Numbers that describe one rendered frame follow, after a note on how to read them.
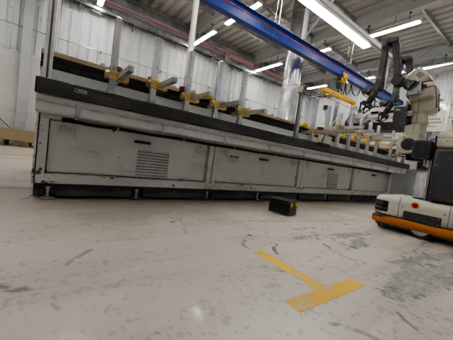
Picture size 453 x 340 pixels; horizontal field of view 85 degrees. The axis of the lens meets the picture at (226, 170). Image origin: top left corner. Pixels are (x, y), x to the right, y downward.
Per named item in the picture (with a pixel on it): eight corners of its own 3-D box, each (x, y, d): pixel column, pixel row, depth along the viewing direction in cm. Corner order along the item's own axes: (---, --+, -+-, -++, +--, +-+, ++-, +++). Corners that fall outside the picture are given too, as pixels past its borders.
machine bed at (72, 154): (387, 201, 448) (396, 153, 444) (27, 199, 150) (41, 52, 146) (350, 193, 504) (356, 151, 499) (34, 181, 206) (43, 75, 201)
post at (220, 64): (216, 123, 195) (224, 61, 192) (212, 122, 193) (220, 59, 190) (214, 123, 198) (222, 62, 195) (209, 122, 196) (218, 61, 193)
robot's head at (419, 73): (437, 83, 215) (424, 72, 222) (431, 75, 202) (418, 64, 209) (420, 95, 224) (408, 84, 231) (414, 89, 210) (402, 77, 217)
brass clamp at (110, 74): (129, 83, 154) (129, 75, 153) (105, 76, 146) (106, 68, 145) (126, 84, 159) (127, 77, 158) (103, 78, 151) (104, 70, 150)
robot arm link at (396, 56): (399, 31, 207) (402, 36, 214) (381, 38, 218) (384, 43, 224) (402, 83, 203) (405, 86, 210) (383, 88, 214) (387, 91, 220)
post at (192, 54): (187, 118, 180) (195, 51, 178) (183, 117, 178) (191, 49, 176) (185, 118, 183) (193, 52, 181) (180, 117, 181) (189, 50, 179)
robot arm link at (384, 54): (388, 37, 213) (392, 42, 220) (381, 38, 217) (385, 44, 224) (379, 88, 215) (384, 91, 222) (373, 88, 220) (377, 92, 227)
